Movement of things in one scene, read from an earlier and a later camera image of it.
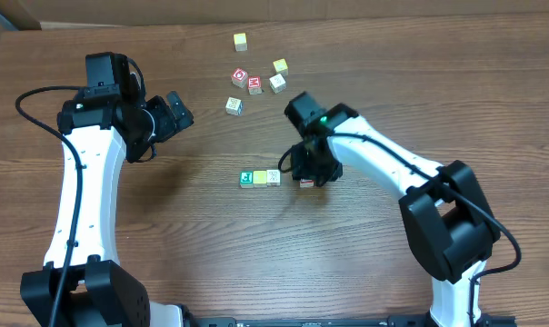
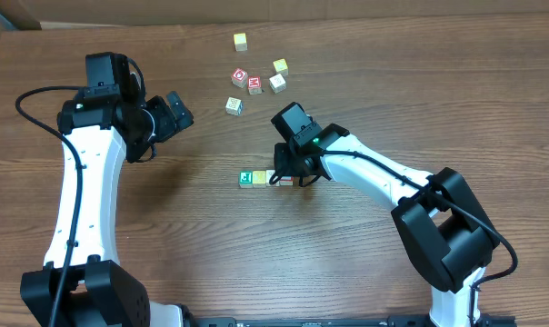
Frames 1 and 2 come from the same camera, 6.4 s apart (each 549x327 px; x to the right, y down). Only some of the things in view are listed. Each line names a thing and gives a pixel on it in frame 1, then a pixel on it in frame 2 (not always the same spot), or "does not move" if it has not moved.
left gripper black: (164, 116) does not move
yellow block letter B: (259, 179) does not move
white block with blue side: (234, 106) does not move
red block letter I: (306, 183) -> (286, 181)
